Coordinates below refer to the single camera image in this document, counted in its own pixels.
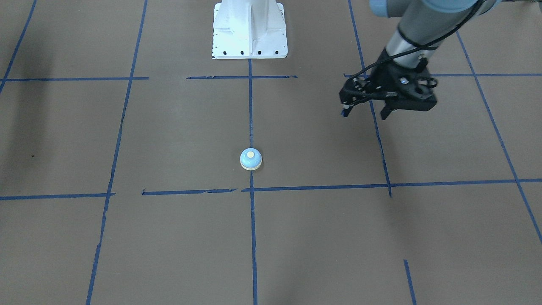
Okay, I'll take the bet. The white camera pedestal column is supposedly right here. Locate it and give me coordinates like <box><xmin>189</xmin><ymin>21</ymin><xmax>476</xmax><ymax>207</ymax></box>
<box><xmin>212</xmin><ymin>0</ymin><xmax>288</xmax><ymax>60</ymax></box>

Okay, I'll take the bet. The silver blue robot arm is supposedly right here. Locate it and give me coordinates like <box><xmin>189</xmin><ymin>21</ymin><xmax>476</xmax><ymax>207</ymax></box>
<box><xmin>339</xmin><ymin>0</ymin><xmax>499</xmax><ymax>120</ymax></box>

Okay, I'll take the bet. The blue white call bell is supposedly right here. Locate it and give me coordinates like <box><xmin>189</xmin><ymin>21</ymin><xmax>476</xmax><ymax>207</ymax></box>
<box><xmin>239</xmin><ymin>147</ymin><xmax>263</xmax><ymax>171</ymax></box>

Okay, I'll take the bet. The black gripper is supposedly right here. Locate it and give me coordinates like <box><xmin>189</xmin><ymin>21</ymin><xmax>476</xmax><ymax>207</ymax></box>
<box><xmin>339</xmin><ymin>50</ymin><xmax>424</xmax><ymax>120</ymax></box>

